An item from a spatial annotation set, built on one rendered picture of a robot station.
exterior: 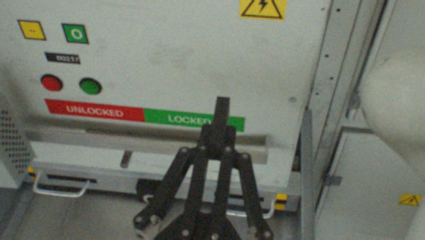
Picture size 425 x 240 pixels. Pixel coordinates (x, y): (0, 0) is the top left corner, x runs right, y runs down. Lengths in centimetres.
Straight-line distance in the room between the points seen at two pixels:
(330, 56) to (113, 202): 53
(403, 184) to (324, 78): 43
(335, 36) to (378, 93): 40
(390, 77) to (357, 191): 79
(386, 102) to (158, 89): 32
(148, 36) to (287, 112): 23
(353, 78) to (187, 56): 49
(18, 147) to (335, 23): 61
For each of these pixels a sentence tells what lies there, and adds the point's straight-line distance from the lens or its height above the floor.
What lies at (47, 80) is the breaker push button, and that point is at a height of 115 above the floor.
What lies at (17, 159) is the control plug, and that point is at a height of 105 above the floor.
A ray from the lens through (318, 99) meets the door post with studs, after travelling 102.
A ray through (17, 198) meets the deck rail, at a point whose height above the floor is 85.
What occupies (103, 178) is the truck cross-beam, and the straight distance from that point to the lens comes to 85.
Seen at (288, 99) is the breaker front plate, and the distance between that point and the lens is 63.
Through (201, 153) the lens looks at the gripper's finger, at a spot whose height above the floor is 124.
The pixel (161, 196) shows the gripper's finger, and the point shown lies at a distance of 41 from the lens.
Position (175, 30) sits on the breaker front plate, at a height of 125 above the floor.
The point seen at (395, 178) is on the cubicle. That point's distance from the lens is 124.
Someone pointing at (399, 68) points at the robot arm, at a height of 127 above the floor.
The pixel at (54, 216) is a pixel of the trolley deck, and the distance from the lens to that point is 90.
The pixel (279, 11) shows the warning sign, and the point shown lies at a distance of 53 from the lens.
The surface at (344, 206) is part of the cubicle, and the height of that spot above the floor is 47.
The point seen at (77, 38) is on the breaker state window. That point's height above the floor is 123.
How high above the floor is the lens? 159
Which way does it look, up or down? 48 degrees down
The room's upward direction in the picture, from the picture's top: straight up
